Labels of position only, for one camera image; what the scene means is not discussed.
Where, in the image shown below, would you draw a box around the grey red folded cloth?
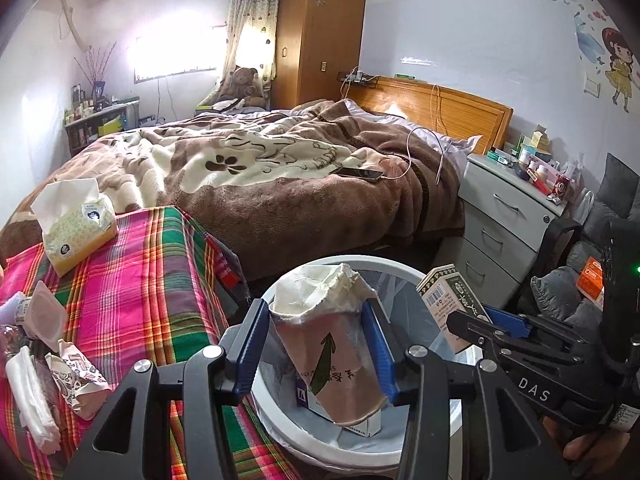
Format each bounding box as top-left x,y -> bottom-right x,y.
205,232 -> 251,306

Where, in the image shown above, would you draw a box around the brown teddy bear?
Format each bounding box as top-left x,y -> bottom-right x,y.
216,66 -> 266,108

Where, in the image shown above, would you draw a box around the wrapped air conditioner pipe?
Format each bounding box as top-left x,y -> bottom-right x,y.
60,0 -> 93,51

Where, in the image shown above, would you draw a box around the wooden bed headboard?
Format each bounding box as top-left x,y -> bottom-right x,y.
357,76 -> 515,156

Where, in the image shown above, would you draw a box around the clear plastic bin liner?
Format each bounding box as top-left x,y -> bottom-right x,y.
260,260 -> 481,461

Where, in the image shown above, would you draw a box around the patterned curtain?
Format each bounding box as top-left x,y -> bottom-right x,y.
220,0 -> 281,86

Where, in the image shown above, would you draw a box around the white charging cable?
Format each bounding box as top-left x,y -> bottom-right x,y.
385,127 -> 453,183

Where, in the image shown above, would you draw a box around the beige paper cup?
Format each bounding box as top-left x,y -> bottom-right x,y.
269,262 -> 388,428

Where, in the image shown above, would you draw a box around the yellow tissue pack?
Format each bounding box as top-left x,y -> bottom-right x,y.
31,177 -> 119,277

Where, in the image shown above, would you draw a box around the grey nightstand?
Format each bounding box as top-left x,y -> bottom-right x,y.
457,152 -> 576,311

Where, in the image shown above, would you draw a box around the dried branches in vase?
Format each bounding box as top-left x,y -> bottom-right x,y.
75,42 -> 118,96

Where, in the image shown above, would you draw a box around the printed paper wrapper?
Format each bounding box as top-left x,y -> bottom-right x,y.
45,340 -> 113,421

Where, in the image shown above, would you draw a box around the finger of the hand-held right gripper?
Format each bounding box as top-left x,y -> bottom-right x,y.
446,311 -> 588,366
482,307 -> 582,343

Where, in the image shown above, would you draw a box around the white plastic wrapper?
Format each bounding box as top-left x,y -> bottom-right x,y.
5,347 -> 61,456

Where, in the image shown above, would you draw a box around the long white medicine box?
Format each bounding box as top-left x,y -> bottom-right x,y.
295,370 -> 383,436

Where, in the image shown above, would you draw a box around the cartoon girl wall sticker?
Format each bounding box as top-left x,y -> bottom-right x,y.
602,27 -> 638,113

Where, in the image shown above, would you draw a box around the yellow carton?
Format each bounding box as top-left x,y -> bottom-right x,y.
525,125 -> 551,153

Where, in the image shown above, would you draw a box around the grey cushion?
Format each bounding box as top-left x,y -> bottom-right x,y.
520,152 -> 640,331

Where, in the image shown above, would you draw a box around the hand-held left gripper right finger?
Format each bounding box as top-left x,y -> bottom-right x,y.
361,300 -> 548,480

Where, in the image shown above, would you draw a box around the plaid covered table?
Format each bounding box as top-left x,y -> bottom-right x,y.
0,205 -> 321,480

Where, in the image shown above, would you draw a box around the green white box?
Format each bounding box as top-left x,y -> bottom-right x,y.
416,263 -> 493,356

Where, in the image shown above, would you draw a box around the white round trash bin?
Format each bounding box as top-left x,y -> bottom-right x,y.
247,255 -> 483,466

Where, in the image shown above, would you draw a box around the cluttered shelf unit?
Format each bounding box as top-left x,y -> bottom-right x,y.
65,100 -> 141,156

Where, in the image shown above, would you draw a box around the bed with brown blanket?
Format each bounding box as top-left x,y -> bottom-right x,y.
0,100 -> 466,281

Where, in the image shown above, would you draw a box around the orange box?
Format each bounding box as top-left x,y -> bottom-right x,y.
575,256 -> 606,306

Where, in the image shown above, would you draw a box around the person's right hand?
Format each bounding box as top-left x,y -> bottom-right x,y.
564,431 -> 637,480

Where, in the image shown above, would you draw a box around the black smartphone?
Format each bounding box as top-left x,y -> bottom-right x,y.
330,165 -> 385,182

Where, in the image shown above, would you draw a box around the pale plastic tub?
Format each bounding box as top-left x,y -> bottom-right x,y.
22,280 -> 68,351

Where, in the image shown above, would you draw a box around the wooden wardrobe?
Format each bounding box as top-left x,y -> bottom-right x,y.
274,0 -> 370,111

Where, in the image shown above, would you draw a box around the power strip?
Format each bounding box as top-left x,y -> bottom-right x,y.
337,71 -> 378,86

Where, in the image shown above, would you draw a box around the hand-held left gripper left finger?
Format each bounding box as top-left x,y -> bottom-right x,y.
75,298 -> 272,480

